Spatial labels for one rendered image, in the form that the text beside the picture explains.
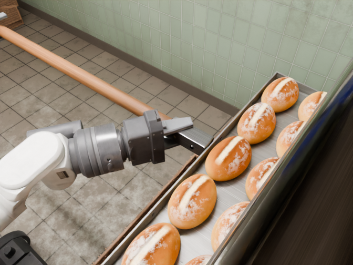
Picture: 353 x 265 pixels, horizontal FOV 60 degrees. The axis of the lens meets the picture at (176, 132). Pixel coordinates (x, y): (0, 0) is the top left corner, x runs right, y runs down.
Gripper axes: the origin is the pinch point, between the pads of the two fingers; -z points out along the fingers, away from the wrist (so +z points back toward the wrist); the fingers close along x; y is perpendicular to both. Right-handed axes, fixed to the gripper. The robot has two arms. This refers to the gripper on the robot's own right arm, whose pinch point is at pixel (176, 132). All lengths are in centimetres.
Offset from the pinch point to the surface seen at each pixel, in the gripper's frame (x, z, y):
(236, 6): -38, -71, 115
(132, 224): -46.4, 12.2, 7.4
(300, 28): -38, -93, 84
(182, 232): -1.5, 4.8, -18.5
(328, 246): 21.2, -1.5, -32.2
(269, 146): -1.5, -16.1, -7.4
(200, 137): 1.7, -3.4, -3.9
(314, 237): 21.3, -0.9, -31.4
